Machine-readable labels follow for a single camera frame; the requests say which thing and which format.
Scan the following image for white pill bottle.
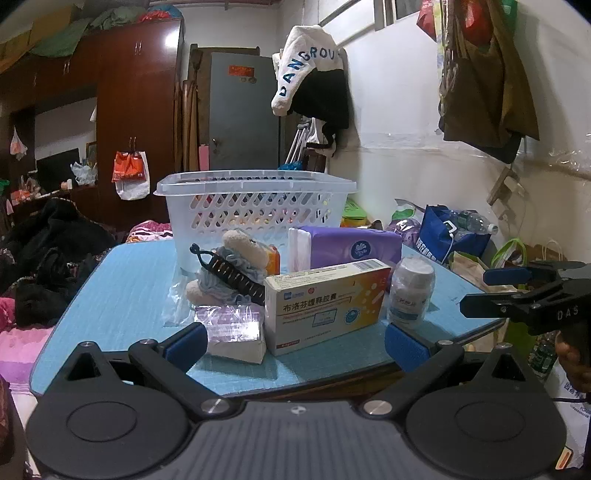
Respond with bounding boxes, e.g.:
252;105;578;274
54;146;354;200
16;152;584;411
386;257;437;330

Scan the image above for orange white plastic bag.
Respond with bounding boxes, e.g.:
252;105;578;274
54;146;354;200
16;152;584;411
113;150;150;200

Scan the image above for white orange medicine box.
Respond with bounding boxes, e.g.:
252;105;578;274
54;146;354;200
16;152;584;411
263;258;392;356

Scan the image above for green tote bag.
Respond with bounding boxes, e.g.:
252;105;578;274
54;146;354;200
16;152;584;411
491;238;528;269

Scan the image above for black hair clip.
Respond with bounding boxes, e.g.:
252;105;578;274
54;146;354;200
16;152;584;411
189;243;269;306

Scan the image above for purple tissue pack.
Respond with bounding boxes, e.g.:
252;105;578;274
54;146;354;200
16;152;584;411
288;224;403;273

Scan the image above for grey metal door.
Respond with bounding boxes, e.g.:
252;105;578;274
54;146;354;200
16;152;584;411
209;52;283;172

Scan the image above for black hanging garment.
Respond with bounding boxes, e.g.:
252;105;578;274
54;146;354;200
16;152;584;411
287;69;351;131

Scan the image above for brown paper bag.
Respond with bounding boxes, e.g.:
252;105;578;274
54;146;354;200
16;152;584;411
449;251;491;292

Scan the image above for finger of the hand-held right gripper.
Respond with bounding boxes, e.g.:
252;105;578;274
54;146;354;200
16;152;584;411
483;265;536;285
461;292;509;320

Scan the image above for red hanging bag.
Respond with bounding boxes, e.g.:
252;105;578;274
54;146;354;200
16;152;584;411
417;0;494;43

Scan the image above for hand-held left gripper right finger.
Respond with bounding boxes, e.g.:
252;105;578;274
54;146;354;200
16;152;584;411
361;322;528;418

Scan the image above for clear water bottle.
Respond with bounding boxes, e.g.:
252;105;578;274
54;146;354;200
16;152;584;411
455;210;500;237

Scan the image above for metal crutches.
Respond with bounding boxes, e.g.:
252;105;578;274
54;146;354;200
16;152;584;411
284;117;315;168

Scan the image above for small white plastic bag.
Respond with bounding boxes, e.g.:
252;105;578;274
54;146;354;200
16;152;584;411
10;126;28;161

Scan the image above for brown hanging bag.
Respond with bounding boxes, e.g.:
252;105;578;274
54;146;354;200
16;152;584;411
438;0;540;165

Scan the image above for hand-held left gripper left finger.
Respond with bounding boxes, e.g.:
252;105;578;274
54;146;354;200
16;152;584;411
67;322;232;420

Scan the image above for blue shopping bag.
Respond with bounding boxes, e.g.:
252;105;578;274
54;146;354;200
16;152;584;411
417;205;493;265

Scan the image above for person's right hand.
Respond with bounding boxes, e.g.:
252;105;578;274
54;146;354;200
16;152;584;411
555;338;591;395

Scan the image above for white plastic basket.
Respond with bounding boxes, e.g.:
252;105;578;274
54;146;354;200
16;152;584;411
156;169;358;278

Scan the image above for brown wooden wardrobe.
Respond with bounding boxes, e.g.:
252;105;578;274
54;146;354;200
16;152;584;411
0;18;185;241

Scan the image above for white lettered hoodie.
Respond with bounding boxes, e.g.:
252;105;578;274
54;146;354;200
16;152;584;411
270;25;347;116

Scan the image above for clear wrapped silver packet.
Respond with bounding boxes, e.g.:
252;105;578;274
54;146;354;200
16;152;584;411
194;302;268;363

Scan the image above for green bedding bundle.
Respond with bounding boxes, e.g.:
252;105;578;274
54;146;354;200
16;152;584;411
29;17;94;59

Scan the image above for black monitor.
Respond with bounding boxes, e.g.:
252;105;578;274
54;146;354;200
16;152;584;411
35;147;81;186

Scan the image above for pile of black clothes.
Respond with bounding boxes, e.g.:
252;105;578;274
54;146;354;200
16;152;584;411
0;198;117;326

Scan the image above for floral pink blanket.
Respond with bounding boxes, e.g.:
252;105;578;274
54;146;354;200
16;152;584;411
126;220;175;243

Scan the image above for clear plastic bag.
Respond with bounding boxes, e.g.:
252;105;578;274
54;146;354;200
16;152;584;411
165;270;204;329

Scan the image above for beige blue plush toy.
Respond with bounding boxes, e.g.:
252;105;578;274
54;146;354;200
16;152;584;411
185;229;269;306

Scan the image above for purple plastic bag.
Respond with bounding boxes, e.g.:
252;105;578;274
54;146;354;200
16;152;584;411
387;218;422;248

